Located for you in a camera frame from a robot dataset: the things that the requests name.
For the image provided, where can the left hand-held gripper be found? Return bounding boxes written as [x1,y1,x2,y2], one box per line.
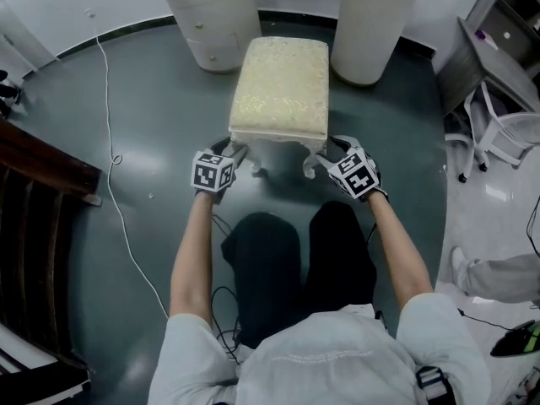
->
[192,137,251,205]

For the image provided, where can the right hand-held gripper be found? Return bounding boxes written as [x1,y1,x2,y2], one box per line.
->
[315,135,390,203]

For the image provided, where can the cream upholstered stool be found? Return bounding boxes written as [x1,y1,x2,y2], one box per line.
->
[227,35,331,181]

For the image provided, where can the person's left forearm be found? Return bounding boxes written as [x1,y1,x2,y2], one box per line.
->
[168,190,221,325]

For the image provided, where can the person's right forearm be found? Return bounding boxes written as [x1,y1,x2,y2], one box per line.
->
[364,192,435,312]

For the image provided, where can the person's black trousers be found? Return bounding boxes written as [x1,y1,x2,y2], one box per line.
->
[221,200,379,350]

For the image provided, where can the white office chair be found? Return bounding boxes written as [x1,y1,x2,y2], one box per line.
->
[444,81,540,184]

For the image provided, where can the grey desk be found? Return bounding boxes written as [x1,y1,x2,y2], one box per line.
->
[437,0,540,116]

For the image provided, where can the purple object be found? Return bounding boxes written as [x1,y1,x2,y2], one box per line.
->
[473,30,500,49]

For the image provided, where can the person's white shirt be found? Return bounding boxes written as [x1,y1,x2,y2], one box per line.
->
[147,295,493,405]

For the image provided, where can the dark wooden furniture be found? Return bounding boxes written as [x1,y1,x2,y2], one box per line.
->
[0,119,103,398]

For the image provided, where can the black chair base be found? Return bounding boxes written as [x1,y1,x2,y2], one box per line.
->
[0,69,22,121]

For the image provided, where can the white cabinet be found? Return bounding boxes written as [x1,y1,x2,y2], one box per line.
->
[0,0,61,82]

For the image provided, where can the black and green device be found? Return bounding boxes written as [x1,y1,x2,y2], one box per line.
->
[489,320,540,359]

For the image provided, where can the white floor cable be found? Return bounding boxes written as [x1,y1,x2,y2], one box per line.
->
[86,9,170,319]

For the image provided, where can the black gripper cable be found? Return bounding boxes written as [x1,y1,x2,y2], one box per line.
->
[209,212,242,365]

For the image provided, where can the black hanging cable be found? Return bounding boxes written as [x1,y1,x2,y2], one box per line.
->
[526,195,540,257]

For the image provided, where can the thin black cable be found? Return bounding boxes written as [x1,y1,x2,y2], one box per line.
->
[456,307,510,333]

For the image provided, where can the black harness strap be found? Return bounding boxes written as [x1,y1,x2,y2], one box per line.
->
[414,364,457,405]

